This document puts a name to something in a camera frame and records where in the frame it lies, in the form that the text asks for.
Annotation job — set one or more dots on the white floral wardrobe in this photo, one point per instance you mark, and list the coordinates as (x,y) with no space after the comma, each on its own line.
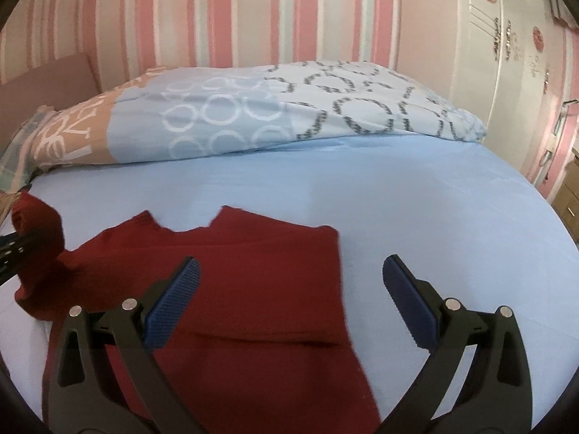
(488,54)

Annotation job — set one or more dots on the wooden nightstand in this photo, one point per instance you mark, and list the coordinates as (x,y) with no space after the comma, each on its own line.
(567,194)

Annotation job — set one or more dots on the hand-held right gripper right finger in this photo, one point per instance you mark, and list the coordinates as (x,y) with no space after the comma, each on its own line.
(407,300)

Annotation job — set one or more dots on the plaid pillow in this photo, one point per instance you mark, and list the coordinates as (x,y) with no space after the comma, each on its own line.
(18,158)

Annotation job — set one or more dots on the light blue bed sheet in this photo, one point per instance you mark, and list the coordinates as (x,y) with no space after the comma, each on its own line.
(407,199)

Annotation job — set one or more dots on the circle patterned blue duvet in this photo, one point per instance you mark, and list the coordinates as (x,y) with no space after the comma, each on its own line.
(226,113)

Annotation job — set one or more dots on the brown headboard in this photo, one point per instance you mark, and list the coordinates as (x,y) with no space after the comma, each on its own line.
(45,86)

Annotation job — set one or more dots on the red knit sweater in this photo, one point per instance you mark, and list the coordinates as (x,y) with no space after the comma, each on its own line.
(271,280)

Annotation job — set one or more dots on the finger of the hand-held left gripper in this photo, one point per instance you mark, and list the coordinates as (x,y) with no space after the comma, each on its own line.
(13,251)

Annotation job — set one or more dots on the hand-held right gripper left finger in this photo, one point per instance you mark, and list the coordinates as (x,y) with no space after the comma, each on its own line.
(174,300)

